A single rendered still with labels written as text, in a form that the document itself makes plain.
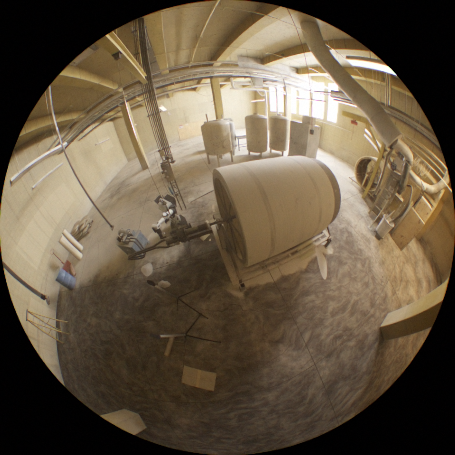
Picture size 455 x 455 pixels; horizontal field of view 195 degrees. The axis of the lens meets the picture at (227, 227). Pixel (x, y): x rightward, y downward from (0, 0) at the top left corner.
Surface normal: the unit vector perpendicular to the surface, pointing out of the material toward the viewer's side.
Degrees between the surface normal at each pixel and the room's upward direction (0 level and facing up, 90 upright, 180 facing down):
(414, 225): 90
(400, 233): 90
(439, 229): 90
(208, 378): 0
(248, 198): 35
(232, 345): 0
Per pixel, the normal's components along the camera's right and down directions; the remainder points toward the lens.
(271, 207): 0.15, 0.04
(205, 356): -0.11, -0.65
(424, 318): -0.94, 0.31
